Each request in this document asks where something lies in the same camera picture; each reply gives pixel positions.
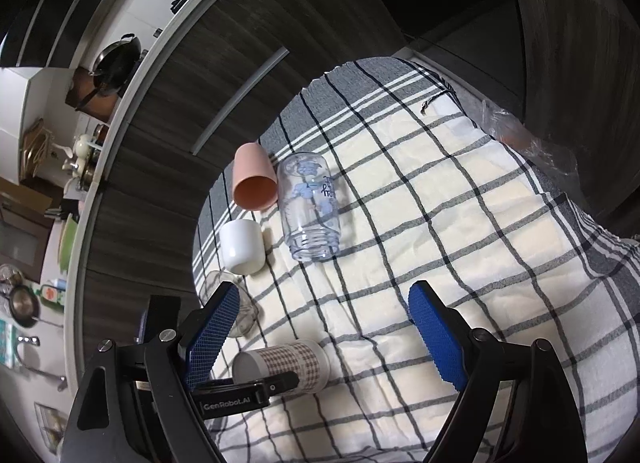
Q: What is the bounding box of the pink cup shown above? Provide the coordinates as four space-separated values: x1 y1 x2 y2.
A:
231 142 279 211

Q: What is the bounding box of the steel pot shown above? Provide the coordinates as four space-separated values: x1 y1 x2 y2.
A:
7 285 41 328

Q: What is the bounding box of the clear plastic bag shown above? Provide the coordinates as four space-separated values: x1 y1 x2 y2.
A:
482 100 581 194

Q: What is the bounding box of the silver cabinet handle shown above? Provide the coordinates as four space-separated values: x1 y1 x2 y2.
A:
190 48 291 156

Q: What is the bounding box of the clear bottle with blue print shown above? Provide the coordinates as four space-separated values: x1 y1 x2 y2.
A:
276 152 342 263

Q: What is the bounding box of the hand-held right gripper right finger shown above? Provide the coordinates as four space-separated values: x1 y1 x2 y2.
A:
407 280 591 463

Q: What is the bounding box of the brown cutting board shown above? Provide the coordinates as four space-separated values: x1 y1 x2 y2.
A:
65 68 118 124

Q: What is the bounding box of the steel ladle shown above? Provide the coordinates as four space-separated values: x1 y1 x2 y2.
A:
15 338 68 391

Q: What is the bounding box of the green bottle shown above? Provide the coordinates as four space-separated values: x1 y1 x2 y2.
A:
40 282 66 306

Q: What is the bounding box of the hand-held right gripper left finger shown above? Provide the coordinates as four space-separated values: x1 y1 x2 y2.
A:
60 282 241 463

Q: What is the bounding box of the brown checked cup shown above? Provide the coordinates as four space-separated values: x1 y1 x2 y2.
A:
231 339 331 396

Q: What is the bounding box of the black wok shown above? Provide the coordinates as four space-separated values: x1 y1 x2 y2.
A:
90 33 143 96

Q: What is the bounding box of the green plate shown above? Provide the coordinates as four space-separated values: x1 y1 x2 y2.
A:
60 217 80 274

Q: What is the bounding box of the white range hood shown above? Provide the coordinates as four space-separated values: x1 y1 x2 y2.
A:
0 68 46 178

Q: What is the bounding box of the clear glass cup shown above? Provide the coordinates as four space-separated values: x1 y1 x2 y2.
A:
200 270 260 339

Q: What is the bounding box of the checked cloth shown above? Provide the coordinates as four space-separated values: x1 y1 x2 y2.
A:
192 57 640 463

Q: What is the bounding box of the white cup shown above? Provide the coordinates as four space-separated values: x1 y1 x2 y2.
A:
218 219 265 275

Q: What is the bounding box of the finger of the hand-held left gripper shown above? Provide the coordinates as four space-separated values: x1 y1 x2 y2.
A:
215 372 301 396

